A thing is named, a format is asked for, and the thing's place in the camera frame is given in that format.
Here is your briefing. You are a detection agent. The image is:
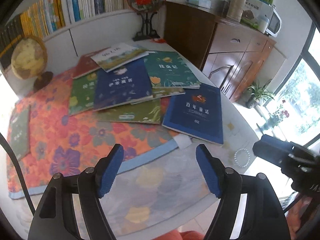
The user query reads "blue fairy tale book 02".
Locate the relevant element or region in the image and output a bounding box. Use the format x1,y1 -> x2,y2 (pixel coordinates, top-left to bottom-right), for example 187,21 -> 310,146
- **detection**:
162,83 -> 223,145

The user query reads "rabbit hill picture book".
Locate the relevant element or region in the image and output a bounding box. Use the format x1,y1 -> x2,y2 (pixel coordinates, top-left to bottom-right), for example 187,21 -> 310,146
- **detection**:
91,43 -> 148,73

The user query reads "row of shelf books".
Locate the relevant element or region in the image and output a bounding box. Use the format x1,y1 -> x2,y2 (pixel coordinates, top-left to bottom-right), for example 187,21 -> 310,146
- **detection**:
1,0 -> 129,60

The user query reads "red rose plant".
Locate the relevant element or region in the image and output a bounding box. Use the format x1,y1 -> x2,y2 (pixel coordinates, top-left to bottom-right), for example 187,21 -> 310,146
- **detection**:
270,99 -> 290,128

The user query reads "floral orange table mat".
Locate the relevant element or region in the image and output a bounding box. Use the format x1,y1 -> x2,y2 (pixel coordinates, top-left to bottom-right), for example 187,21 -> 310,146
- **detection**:
11,70 -> 177,195

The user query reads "potted spider plant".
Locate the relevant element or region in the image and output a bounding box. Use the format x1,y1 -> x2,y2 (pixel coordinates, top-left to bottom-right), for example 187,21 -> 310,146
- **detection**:
246,79 -> 274,109

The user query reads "green book at left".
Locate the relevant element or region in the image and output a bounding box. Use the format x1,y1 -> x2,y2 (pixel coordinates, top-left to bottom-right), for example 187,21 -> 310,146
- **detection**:
9,105 -> 30,160

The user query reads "white eraser block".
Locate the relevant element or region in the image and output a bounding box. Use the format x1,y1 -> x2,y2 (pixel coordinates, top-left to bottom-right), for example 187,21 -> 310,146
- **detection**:
173,133 -> 193,150

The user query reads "brown wooden cabinet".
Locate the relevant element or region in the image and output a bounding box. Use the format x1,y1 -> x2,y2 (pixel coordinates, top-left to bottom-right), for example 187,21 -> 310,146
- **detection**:
164,2 -> 276,102

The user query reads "white microwave oven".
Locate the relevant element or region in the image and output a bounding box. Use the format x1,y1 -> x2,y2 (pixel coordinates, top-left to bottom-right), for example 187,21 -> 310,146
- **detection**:
265,7 -> 282,37

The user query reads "olive green insect book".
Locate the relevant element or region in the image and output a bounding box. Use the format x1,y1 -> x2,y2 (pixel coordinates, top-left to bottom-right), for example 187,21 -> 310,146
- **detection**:
95,88 -> 185,124

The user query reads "dark blue fable book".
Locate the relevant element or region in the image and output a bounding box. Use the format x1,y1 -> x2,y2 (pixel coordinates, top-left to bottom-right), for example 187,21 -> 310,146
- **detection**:
93,59 -> 152,111

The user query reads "red book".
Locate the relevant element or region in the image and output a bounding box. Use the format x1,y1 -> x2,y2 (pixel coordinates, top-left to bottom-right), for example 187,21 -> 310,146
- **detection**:
72,51 -> 100,79

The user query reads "yellow desk globe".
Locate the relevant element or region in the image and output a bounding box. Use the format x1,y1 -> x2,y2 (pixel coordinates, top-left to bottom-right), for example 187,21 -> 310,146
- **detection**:
11,35 -> 54,92

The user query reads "teal insect book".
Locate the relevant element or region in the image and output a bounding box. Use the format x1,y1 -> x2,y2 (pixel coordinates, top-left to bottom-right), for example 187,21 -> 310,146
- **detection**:
144,51 -> 201,89

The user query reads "tall cylindrical vase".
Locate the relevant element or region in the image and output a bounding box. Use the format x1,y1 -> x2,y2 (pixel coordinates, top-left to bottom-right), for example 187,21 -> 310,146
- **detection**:
227,0 -> 246,22

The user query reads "tissue box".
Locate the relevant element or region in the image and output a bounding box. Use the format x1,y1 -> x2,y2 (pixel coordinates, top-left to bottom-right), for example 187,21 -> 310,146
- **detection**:
185,0 -> 212,9

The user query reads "white bookshelf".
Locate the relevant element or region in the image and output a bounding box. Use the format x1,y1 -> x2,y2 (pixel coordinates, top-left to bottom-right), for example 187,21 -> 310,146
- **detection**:
0,0 -> 163,71

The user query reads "round embroidered fan stand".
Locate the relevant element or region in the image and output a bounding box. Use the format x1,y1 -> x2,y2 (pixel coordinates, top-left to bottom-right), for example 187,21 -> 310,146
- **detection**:
127,0 -> 166,41

